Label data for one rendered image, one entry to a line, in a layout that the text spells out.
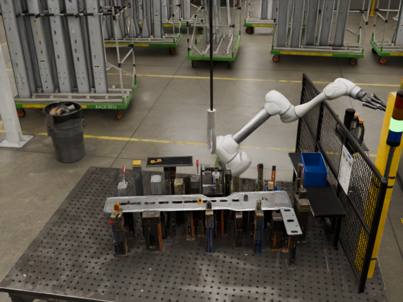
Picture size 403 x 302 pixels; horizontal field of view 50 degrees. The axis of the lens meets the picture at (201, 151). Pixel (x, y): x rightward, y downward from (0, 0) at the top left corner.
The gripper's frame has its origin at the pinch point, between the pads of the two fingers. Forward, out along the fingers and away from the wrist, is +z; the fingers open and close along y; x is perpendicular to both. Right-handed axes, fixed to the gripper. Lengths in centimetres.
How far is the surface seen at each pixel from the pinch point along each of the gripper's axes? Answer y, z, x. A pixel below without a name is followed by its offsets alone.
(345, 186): -57, 12, 21
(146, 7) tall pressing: 169, -715, 330
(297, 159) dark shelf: -44, -46, 61
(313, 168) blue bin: -43, -29, 57
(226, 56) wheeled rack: 184, -464, 362
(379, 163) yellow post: -53, 32, -25
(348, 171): -51, 10, 10
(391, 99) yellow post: -35, 24, -60
